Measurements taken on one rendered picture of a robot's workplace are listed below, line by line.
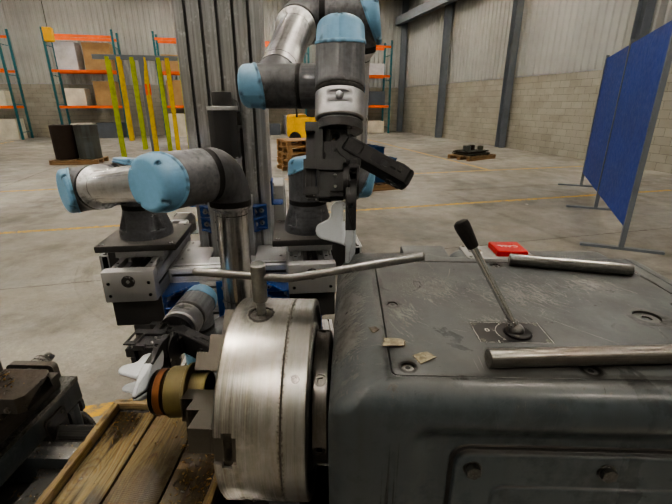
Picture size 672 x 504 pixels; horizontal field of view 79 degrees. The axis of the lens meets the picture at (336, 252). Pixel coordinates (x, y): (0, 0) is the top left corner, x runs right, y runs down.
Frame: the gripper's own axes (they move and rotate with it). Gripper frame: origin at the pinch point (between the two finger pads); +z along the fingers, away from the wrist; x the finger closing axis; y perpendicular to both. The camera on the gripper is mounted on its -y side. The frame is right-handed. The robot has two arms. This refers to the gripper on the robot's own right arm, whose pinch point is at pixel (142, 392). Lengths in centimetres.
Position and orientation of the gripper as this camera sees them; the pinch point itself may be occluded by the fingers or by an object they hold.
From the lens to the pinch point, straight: 76.3
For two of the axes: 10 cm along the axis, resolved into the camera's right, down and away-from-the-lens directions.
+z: -0.3, 3.4, -9.4
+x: 0.0, -9.4, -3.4
